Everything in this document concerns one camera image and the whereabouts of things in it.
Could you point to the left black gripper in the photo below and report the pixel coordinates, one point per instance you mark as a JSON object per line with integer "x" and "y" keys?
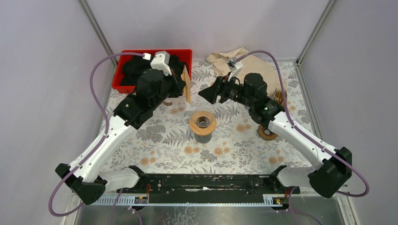
{"x": 178, "y": 83}

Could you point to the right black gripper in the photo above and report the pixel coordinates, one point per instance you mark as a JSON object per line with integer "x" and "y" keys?
{"x": 218, "y": 88}

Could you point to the brown paper coffee filter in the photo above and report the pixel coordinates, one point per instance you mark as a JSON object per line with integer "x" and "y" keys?
{"x": 187, "y": 89}

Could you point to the clear glass dripper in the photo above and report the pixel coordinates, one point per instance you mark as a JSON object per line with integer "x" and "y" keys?
{"x": 202, "y": 118}

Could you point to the light wooden ring holder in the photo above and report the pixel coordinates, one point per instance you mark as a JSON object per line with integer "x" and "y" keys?
{"x": 202, "y": 131}

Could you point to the orange coffee filter box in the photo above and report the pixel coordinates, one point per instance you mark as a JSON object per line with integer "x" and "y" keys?
{"x": 279, "y": 97}

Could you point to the glass coffee carafe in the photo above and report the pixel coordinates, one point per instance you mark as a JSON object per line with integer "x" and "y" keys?
{"x": 203, "y": 138}

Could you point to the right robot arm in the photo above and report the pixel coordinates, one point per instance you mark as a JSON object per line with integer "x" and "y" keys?
{"x": 326, "y": 175}

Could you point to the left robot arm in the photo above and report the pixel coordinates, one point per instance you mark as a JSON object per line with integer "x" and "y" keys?
{"x": 84, "y": 175}

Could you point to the small glass beaker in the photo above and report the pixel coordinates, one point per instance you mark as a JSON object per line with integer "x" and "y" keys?
{"x": 167, "y": 103}

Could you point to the red plastic bin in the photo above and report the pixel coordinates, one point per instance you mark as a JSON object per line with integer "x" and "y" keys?
{"x": 184, "y": 55}

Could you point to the beige cloth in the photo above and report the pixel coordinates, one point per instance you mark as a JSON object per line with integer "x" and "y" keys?
{"x": 251, "y": 64}

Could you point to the black cloth in bin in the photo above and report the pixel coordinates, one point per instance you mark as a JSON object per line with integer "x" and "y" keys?
{"x": 134, "y": 68}

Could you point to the floral patterned table mat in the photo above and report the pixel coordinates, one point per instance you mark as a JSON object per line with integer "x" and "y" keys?
{"x": 166, "y": 144}

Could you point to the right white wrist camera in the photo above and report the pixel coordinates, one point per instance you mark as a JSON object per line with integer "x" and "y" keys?
{"x": 235, "y": 67}

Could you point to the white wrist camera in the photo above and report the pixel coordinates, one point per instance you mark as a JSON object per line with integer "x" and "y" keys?
{"x": 159, "y": 61}
{"x": 235, "y": 67}

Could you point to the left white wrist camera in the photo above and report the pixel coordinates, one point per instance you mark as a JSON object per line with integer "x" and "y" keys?
{"x": 159, "y": 61}

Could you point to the dark wooden ring holder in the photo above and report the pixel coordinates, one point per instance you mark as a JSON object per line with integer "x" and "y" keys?
{"x": 266, "y": 134}

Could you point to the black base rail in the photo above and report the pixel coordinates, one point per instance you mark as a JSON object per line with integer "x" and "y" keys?
{"x": 209, "y": 188}

